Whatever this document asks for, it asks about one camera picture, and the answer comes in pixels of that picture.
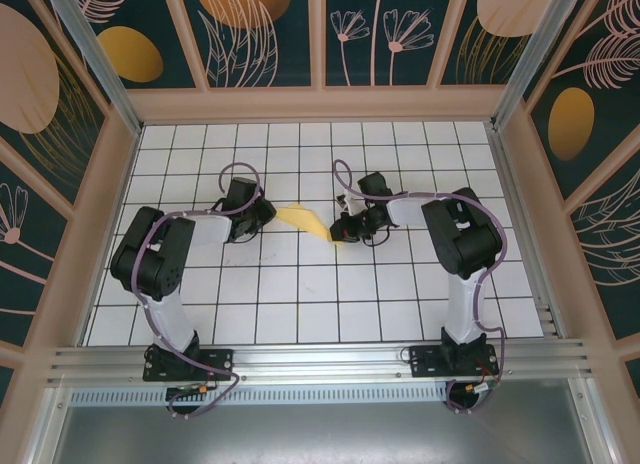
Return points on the aluminium side rail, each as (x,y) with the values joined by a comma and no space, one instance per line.
(530,244)

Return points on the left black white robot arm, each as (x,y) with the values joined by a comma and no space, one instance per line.
(150,254)

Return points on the grey metal shelf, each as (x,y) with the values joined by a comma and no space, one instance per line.
(320,434)

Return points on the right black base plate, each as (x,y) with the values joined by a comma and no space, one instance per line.
(425,361)

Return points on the yellow square paper sheet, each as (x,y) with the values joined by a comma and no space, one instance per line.
(300,216)

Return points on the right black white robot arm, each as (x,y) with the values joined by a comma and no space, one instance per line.
(465,239)

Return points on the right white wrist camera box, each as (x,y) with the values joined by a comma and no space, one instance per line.
(352,204)

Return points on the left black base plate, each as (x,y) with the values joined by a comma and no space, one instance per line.
(220,364)

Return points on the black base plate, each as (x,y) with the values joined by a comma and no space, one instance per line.
(425,361)
(220,364)

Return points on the long aluminium mounting rail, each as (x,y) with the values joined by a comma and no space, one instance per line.
(320,359)

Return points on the aluminium frame post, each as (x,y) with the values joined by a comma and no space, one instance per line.
(530,54)
(100,64)

